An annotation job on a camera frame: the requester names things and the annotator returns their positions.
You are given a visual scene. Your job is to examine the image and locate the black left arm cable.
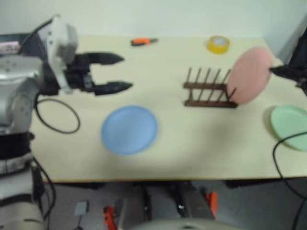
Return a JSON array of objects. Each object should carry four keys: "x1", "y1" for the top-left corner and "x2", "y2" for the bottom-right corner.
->
[{"x1": 35, "y1": 99, "x2": 81, "y2": 134}]

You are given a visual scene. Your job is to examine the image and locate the black floor cables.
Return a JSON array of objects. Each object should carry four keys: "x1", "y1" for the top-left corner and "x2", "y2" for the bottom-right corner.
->
[{"x1": 31, "y1": 157, "x2": 83, "y2": 230}]

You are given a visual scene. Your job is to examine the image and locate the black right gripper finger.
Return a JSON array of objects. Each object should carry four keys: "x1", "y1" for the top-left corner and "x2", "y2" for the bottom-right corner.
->
[{"x1": 268, "y1": 64, "x2": 298, "y2": 79}]

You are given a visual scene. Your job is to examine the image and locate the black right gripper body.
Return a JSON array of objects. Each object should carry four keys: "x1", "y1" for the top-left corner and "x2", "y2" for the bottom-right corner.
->
[{"x1": 294, "y1": 68, "x2": 307, "y2": 97}]

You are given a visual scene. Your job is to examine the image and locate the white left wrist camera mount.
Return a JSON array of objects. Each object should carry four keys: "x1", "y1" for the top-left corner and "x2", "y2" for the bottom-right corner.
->
[{"x1": 39, "y1": 14, "x2": 79, "y2": 94}]

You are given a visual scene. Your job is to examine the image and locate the blue plate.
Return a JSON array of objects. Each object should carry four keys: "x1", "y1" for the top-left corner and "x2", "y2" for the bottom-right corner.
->
[{"x1": 100, "y1": 104, "x2": 159, "y2": 157}]

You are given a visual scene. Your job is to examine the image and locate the brown wooden dish rack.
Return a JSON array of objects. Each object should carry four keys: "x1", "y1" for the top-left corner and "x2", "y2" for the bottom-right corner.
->
[{"x1": 183, "y1": 67, "x2": 238, "y2": 109}]

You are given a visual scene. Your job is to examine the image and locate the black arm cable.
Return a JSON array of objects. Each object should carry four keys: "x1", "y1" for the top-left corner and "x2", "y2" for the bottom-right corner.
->
[
  {"x1": 272, "y1": 131, "x2": 307, "y2": 230},
  {"x1": 35, "y1": 99, "x2": 81, "y2": 134}
]

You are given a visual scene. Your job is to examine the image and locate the tall orange clamp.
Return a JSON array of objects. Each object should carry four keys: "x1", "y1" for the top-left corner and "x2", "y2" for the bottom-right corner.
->
[{"x1": 207, "y1": 191, "x2": 219, "y2": 214}]

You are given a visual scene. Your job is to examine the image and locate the pink plate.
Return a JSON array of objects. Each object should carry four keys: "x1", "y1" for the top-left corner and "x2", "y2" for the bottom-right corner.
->
[{"x1": 226, "y1": 46, "x2": 274, "y2": 105}]

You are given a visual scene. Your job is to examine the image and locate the green plate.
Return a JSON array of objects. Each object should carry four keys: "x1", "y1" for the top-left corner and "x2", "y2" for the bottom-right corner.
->
[{"x1": 269, "y1": 104, "x2": 307, "y2": 152}]

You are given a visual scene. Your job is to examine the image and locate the black table underframe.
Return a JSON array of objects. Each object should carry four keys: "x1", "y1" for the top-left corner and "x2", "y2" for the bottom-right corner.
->
[{"x1": 51, "y1": 178, "x2": 290, "y2": 190}]

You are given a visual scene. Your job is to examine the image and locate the orange black marker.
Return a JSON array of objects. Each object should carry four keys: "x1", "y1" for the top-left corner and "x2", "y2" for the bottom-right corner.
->
[{"x1": 130, "y1": 37, "x2": 159, "y2": 47}]

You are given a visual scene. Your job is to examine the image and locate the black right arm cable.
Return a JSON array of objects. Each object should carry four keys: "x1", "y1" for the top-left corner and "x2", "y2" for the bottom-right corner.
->
[{"x1": 272, "y1": 131, "x2": 307, "y2": 230}]

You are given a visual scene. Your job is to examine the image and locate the yellow tape roll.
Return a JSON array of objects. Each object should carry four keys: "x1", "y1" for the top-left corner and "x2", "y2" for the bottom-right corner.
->
[{"x1": 207, "y1": 35, "x2": 231, "y2": 56}]

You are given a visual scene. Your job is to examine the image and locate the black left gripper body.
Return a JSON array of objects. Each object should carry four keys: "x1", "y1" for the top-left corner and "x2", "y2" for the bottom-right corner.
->
[{"x1": 63, "y1": 53, "x2": 97, "y2": 94}]

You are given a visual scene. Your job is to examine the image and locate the pale rounded robot body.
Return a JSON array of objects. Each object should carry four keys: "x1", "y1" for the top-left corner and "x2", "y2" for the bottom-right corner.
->
[{"x1": 136, "y1": 217, "x2": 231, "y2": 230}]

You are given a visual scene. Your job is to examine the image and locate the grey floor pedal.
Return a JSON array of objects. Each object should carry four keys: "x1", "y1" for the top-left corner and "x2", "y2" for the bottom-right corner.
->
[{"x1": 73, "y1": 200, "x2": 90, "y2": 217}]

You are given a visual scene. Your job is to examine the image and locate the thin black wrist camera cable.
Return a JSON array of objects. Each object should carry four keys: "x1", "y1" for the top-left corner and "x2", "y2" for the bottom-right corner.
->
[{"x1": 21, "y1": 18, "x2": 57, "y2": 54}]

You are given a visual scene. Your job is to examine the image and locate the small orange clamp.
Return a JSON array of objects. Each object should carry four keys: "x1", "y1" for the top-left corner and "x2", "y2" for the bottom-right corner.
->
[{"x1": 102, "y1": 205, "x2": 115, "y2": 226}]

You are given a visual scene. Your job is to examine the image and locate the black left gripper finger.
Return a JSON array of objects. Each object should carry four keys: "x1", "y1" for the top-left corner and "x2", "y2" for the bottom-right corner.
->
[
  {"x1": 93, "y1": 80, "x2": 134, "y2": 97},
  {"x1": 87, "y1": 51, "x2": 126, "y2": 67}
]

